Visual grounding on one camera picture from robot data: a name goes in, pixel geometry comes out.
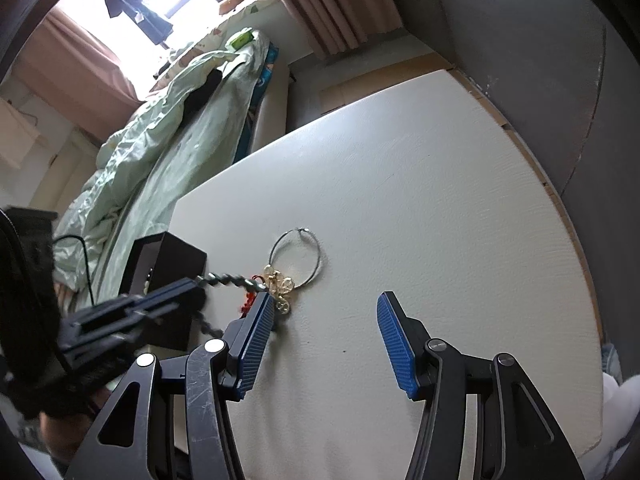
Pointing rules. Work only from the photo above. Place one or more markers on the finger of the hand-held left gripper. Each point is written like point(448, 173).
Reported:
point(150, 310)
point(175, 286)

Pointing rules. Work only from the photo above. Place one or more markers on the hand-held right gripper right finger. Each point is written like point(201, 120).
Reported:
point(395, 345)

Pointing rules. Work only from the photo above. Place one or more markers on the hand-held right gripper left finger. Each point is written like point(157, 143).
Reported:
point(255, 342)

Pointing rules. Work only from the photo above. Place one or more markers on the black box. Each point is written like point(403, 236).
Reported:
point(175, 260)

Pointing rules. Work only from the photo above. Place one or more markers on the gold charm jewelry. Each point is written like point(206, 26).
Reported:
point(280, 285)

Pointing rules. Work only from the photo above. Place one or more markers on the person's left hand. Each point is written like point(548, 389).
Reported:
point(62, 435)

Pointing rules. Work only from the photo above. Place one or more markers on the silver bangle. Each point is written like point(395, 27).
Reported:
point(300, 230)

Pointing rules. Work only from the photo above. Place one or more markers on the green bed sheet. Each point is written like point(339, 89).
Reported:
point(200, 135)

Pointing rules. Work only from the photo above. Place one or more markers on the light green duvet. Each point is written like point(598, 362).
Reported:
point(140, 135)

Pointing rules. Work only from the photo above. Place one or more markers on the white side table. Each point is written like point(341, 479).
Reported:
point(400, 185)

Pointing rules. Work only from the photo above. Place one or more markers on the black cloth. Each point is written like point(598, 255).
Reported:
point(205, 87)

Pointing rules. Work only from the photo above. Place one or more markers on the cartoon print mattress side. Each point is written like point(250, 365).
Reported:
point(260, 80)

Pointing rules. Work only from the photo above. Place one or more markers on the small white cloth items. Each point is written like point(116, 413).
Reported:
point(176, 52)

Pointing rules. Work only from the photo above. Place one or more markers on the white cloth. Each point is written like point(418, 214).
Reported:
point(622, 415)

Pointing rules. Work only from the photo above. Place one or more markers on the pink curtain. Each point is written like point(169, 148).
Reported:
point(325, 5)
point(75, 65)

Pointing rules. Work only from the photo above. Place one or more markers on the green packet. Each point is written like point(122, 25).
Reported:
point(241, 40)

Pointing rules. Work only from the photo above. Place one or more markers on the dark purple hanging shirt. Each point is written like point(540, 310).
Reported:
point(152, 22)

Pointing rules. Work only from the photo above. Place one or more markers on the printed window sill cushion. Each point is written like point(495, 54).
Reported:
point(220, 25)

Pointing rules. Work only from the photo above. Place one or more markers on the orange object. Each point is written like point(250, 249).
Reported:
point(234, 2)

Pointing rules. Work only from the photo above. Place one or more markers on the window with dark frame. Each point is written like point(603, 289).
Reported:
point(85, 0)

